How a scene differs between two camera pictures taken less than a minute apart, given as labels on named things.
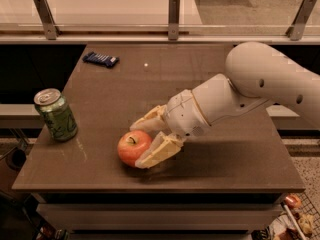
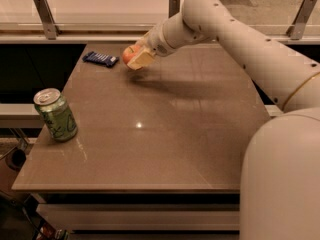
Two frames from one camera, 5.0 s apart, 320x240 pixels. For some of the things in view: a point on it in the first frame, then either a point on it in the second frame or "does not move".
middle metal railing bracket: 173,17 does not move
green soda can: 56,114 does not move
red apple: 131,145 to 129,52
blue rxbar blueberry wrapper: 108,61 does not move
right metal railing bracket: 296,30 does not move
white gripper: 184,114 to 157,43
